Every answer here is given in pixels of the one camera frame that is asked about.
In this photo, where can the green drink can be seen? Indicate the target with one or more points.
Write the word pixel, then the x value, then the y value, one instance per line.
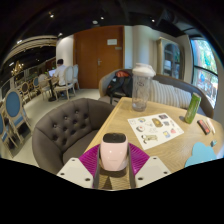
pixel 192 108

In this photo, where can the blue oval-back chairs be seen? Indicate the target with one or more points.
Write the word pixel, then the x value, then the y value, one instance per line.
pixel 13 105

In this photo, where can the white door sign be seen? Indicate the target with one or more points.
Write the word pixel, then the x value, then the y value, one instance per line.
pixel 112 42

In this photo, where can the striped cushion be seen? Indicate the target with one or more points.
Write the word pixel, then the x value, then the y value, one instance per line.
pixel 185 98
pixel 165 93

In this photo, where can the black backpack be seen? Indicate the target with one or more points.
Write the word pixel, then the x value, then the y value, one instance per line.
pixel 116 85

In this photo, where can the clear shaker bottle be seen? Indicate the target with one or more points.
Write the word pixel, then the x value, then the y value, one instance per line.
pixel 142 90

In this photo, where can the gold chandelier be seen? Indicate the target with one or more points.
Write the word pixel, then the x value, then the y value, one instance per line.
pixel 16 68

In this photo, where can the white sticker sheet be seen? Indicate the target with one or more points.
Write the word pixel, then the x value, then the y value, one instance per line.
pixel 155 131

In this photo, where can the ceiling spot lights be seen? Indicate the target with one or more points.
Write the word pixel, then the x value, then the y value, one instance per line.
pixel 95 22

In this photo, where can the grey curved sofa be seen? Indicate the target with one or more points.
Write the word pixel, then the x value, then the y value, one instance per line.
pixel 205 103

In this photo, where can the black and red box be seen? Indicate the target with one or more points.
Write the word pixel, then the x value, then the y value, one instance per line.
pixel 203 127

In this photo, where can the large window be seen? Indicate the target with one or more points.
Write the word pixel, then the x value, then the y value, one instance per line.
pixel 205 73

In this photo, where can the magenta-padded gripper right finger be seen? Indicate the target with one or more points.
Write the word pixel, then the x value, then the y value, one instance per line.
pixel 151 171

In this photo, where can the grey tufted armchair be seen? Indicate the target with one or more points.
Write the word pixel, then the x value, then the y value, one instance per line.
pixel 63 133

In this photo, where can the white oval-back chair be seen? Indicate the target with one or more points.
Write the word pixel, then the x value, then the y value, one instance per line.
pixel 69 78
pixel 76 73

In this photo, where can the laptop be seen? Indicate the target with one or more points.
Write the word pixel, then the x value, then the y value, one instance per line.
pixel 52 73

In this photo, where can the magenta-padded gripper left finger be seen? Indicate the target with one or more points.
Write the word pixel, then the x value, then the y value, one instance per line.
pixel 75 173

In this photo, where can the glass-door cabinet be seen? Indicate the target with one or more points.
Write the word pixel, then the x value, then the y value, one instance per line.
pixel 171 58

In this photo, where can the brown wooden door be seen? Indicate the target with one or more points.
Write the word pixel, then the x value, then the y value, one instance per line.
pixel 96 63

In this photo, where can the blue cloud-shaped mouse pad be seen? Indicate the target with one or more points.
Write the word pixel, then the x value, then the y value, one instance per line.
pixel 200 155

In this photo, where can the pink computer mouse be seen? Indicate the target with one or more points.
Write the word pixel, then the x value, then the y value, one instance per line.
pixel 114 153

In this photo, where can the person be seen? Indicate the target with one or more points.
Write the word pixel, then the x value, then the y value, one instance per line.
pixel 61 73

